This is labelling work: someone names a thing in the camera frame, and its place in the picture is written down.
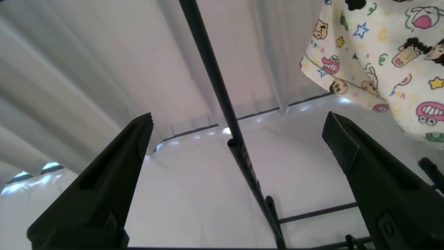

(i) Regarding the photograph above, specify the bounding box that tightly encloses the white curtain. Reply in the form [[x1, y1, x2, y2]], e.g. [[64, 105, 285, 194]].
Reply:
[[0, 0, 334, 192]]

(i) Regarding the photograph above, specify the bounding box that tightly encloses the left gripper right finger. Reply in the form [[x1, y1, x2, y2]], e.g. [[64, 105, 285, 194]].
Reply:
[[321, 110, 444, 249]]

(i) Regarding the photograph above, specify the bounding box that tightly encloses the cream printed garment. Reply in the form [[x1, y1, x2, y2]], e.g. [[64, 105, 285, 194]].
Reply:
[[300, 0, 444, 151]]

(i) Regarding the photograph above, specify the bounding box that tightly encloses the black clothes rack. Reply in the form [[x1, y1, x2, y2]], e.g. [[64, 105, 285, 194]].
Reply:
[[178, 0, 444, 250]]

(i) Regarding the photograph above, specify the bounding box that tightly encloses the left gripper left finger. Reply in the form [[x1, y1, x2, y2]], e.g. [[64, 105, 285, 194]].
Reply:
[[26, 112, 155, 249]]

